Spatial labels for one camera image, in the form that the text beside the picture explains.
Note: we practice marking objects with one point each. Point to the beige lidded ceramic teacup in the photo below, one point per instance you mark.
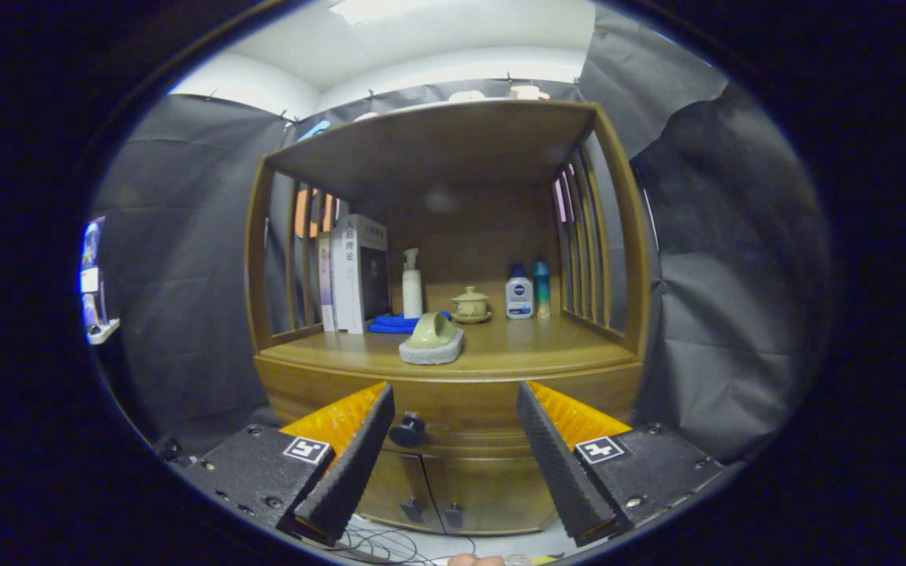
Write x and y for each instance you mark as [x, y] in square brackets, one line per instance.
[471, 305]

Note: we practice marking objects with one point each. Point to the wooden drawer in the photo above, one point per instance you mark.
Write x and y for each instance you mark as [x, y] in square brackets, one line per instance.
[461, 409]

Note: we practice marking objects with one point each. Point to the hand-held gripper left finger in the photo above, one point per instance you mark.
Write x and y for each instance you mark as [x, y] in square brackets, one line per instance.
[355, 464]

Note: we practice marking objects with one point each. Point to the thin purple book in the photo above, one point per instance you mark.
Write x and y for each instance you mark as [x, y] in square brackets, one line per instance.
[325, 291]

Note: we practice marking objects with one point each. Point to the black round drawer knob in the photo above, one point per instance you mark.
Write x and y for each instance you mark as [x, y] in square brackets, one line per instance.
[407, 431]

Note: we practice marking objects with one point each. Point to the teal slim bottle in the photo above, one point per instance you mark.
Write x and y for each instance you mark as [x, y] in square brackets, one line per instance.
[541, 291]

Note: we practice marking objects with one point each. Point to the white tray stand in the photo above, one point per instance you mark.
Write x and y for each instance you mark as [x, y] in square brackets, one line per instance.
[103, 334]

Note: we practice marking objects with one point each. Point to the wooden cabinet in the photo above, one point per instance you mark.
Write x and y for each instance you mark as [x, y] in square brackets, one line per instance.
[453, 228]

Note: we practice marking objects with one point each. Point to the wooden cabinet door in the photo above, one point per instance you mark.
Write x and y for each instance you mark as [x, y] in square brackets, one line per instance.
[492, 487]
[398, 487]

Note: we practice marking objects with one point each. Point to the white pump bottle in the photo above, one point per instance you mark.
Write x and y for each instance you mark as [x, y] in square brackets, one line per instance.
[412, 299]

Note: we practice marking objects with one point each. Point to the wooden countertop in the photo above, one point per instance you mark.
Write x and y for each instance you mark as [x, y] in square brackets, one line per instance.
[539, 346]

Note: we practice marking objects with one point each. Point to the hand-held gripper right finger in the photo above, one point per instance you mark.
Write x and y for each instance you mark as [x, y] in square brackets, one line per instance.
[563, 464]

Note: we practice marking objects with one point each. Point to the large white book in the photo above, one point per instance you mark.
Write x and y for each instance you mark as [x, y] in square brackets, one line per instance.
[347, 283]

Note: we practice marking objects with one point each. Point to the blue folded cloth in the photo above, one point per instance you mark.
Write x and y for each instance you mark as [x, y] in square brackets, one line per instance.
[386, 322]

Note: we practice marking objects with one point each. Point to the black backdrop cloth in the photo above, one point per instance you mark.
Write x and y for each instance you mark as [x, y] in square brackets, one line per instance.
[178, 275]

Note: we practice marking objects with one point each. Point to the computer monitor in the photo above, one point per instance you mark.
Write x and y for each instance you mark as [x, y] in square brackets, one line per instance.
[90, 251]

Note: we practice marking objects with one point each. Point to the white blue lotion bottle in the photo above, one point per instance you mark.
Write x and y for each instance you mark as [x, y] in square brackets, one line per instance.
[519, 299]

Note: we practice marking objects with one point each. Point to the black device on floor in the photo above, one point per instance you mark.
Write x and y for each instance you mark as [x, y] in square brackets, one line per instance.
[168, 448]

